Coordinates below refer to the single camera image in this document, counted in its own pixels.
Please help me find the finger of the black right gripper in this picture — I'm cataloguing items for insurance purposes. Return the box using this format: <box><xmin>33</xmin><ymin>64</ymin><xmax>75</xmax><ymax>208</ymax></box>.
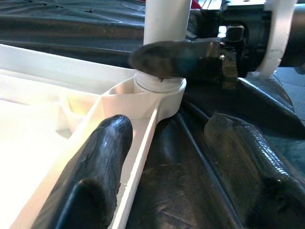
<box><xmin>130</xmin><ymin>40</ymin><xmax>226</xmax><ymax>79</ymax></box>
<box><xmin>187</xmin><ymin>9</ymin><xmax>224</xmax><ymax>41</ymax></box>

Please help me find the white plastic table leg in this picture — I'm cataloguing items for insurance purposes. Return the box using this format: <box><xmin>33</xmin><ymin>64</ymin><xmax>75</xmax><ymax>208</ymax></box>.
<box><xmin>133</xmin><ymin>0</ymin><xmax>193</xmax><ymax>93</ymax></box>

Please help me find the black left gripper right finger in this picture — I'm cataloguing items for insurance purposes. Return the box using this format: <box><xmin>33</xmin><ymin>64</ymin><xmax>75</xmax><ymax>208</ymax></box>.
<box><xmin>204</xmin><ymin>112</ymin><xmax>305</xmax><ymax>229</ymax></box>

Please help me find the black plastic table cover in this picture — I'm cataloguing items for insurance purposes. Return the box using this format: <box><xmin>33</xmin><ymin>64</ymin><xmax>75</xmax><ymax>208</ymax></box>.
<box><xmin>0</xmin><ymin>0</ymin><xmax>305</xmax><ymax>229</ymax></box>

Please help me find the white plastic table top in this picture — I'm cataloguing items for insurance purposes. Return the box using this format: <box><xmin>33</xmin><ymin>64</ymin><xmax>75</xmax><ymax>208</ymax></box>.
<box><xmin>0</xmin><ymin>43</ymin><xmax>188</xmax><ymax>229</ymax></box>

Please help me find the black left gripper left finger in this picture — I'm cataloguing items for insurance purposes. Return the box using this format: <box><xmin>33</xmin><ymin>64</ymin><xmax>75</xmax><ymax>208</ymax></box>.
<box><xmin>32</xmin><ymin>114</ymin><xmax>133</xmax><ymax>229</ymax></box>

